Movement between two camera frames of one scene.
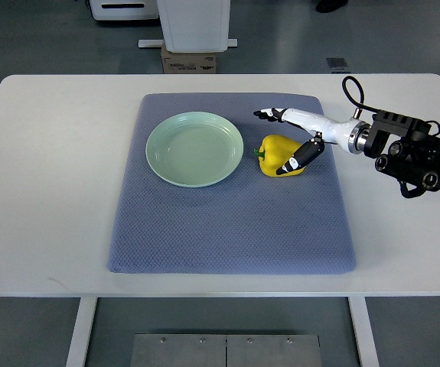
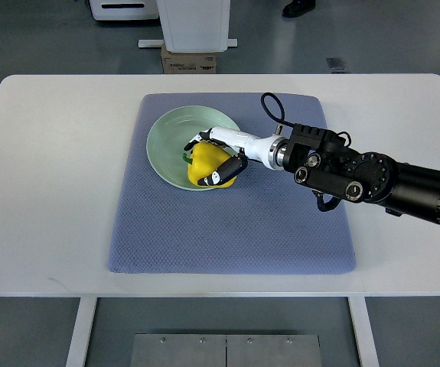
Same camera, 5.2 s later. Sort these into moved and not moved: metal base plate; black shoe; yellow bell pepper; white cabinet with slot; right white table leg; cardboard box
Moved: black shoe; yellow bell pepper
Not moved: white cabinet with slot; right white table leg; metal base plate; cardboard box
